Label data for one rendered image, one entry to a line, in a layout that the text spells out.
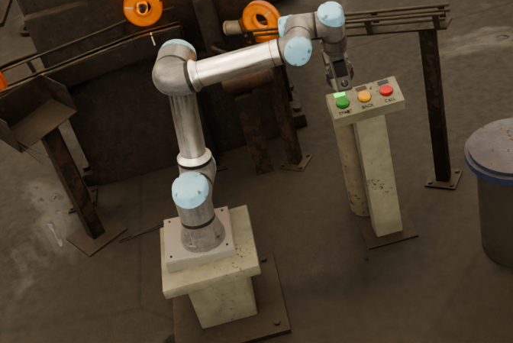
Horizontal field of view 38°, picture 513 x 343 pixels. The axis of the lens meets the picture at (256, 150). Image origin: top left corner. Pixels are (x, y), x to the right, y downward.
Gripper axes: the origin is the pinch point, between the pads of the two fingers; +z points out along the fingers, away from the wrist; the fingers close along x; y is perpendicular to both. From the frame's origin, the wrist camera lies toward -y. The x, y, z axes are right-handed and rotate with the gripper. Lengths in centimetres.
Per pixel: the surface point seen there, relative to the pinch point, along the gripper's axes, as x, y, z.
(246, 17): 22, 59, 15
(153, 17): 58, 74, 15
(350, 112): -1.3, -4.5, 6.6
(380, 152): -8.9, -10.4, 25.4
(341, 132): 1.0, 4.5, 28.9
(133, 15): 65, 75, 13
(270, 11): 13, 54, 10
